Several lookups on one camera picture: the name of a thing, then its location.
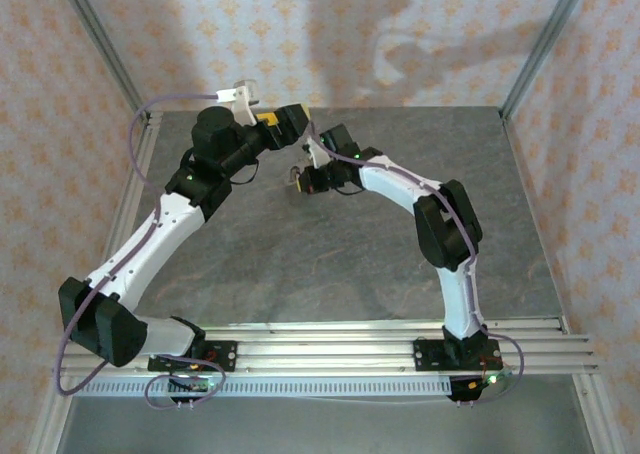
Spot white slotted cable duct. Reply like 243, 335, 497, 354
74, 376, 454, 398

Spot aluminium frame post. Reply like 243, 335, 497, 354
53, 0, 151, 120
499, 0, 596, 119

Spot grey metal panel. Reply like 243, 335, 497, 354
54, 396, 601, 454

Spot aluminium frame leg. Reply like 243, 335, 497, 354
24, 373, 76, 454
572, 373, 626, 454

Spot aluminium side rail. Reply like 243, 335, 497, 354
79, 112, 164, 336

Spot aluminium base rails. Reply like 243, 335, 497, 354
52, 318, 601, 376

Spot small circuit board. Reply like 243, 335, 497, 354
467, 368, 516, 390
168, 376, 211, 393

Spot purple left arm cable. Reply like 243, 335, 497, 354
53, 92, 236, 411

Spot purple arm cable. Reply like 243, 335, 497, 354
305, 119, 525, 406
53, 92, 236, 411

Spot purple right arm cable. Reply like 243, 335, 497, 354
305, 119, 525, 406

